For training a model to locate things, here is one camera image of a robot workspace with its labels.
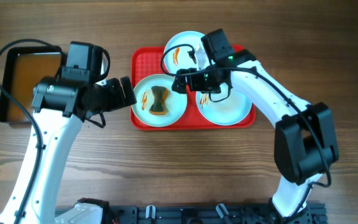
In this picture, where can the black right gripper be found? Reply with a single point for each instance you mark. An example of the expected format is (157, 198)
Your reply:
(181, 76)

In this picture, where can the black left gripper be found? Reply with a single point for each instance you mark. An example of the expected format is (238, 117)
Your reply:
(118, 99)

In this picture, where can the white plate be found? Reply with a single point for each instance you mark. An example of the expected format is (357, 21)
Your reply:
(183, 56)
(175, 103)
(223, 109)

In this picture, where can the white plate top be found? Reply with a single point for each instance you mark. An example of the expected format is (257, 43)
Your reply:
(183, 56)

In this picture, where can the orange green sponge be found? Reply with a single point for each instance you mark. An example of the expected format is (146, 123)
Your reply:
(158, 107)

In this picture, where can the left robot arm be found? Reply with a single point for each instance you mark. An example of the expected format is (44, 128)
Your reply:
(61, 104)

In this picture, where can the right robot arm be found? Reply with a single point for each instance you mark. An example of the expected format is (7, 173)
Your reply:
(305, 144)

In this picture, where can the red plastic tray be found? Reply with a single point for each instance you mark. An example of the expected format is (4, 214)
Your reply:
(146, 62)

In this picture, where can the black water basin tray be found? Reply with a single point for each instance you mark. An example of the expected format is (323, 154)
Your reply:
(25, 67)

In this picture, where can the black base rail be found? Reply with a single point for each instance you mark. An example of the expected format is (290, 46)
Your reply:
(244, 214)

